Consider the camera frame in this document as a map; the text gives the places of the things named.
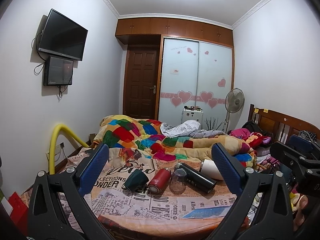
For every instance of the black thermos bottle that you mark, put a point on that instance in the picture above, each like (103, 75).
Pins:
(197, 179)

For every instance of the wooden headboard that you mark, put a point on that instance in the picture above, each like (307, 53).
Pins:
(282, 126)

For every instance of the red thermos bottle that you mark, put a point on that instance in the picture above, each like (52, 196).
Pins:
(159, 182)

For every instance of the grey blanket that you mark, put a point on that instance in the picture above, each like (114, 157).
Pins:
(202, 133)

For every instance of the wall mounted black television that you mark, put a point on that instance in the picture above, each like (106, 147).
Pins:
(63, 37)

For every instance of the white patterned cloth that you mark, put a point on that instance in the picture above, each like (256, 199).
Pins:
(181, 130)

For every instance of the newspaper print bed sheet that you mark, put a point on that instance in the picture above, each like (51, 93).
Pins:
(141, 214)

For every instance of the clear glass cup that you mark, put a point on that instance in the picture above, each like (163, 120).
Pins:
(177, 184)

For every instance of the dark green ceramic mug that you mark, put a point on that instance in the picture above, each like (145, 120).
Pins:
(136, 179)

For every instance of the small white cabinet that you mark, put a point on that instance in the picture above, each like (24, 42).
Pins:
(192, 113)

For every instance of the pile of pink clothes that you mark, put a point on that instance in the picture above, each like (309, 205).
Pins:
(254, 139)

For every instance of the standing electric fan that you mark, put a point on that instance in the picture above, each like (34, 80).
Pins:
(234, 101)

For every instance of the colourful patchwork quilt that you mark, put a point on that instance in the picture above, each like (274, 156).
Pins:
(122, 131)

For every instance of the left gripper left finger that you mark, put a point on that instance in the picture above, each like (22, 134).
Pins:
(46, 217)

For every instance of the white thermos tumbler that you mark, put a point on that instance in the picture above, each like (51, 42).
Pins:
(208, 168)

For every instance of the sliding wardrobe with hearts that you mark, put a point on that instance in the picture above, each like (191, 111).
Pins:
(197, 74)

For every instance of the red bag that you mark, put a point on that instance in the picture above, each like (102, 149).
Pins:
(19, 214)

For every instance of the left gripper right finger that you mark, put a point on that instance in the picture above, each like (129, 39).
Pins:
(273, 218)

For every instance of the brown wooden door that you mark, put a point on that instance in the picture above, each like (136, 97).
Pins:
(140, 82)

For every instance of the small black wall monitor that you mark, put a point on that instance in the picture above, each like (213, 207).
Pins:
(58, 72)

